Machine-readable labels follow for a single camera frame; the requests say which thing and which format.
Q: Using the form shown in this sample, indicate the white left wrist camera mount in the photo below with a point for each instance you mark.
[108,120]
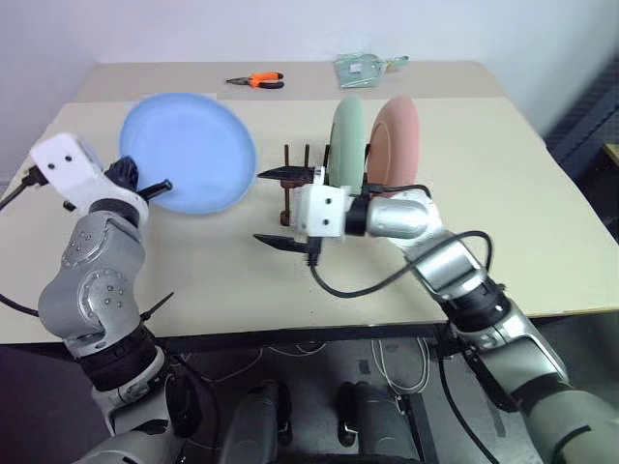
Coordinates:
[63,169]

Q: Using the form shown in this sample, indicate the black zip tie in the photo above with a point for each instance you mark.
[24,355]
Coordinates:
[157,307]

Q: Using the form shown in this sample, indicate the green plate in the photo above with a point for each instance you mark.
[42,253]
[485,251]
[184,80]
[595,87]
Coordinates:
[345,145]

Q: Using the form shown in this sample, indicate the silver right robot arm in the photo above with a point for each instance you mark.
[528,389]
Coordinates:
[406,217]

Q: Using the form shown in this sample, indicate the black ribbed object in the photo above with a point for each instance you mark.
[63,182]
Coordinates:
[585,116]

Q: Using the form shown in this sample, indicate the pink plate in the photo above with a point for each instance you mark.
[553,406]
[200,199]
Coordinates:
[394,140]

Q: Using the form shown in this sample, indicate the blue plate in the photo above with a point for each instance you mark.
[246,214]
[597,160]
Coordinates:
[193,145]

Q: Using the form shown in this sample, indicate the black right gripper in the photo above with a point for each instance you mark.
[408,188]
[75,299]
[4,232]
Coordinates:
[301,246]

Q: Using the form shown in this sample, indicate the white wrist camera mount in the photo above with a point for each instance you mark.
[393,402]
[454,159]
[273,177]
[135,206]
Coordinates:
[321,212]
[63,169]

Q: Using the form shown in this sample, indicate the cardboard box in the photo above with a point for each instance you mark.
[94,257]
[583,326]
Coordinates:
[612,153]

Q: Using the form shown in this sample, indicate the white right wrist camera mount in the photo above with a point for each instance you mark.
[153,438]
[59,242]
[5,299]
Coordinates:
[321,212]

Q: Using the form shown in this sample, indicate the dark grey rounded shape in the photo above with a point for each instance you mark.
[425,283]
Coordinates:
[372,425]
[256,425]

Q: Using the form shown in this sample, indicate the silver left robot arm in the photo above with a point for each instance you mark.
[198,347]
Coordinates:
[92,290]

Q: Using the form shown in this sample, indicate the plastic bag with parts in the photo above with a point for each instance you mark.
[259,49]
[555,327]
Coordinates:
[358,72]

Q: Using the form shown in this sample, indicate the small green packet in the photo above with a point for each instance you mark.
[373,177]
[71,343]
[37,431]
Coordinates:
[397,62]

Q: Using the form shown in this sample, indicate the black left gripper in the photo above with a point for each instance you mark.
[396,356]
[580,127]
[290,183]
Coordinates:
[125,173]

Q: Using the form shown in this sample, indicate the wooden dish rack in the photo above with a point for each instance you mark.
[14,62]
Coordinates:
[285,218]

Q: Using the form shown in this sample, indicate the black table frame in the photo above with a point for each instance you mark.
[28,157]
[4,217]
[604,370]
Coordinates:
[290,336]

